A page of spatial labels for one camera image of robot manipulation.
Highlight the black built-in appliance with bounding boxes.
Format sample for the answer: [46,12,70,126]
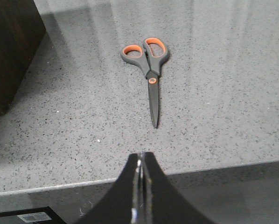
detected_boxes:
[0,207,66,224]

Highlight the dark wooden drawer cabinet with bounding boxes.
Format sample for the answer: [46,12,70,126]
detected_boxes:
[0,0,46,115]

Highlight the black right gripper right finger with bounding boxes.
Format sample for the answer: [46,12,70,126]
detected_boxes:
[142,152,213,224]

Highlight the grey orange handled scissors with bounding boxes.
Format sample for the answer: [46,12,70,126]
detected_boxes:
[120,37,169,128]

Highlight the white QR code sticker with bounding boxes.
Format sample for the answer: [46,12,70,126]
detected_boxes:
[17,212,52,223]

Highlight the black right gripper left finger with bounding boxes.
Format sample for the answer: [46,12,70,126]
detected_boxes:
[76,154,141,224]

